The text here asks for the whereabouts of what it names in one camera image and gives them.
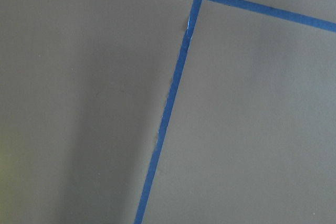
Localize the long blue tape strip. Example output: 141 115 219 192
134 0 203 223

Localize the crossing blue tape strip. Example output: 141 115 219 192
207 0 335 33

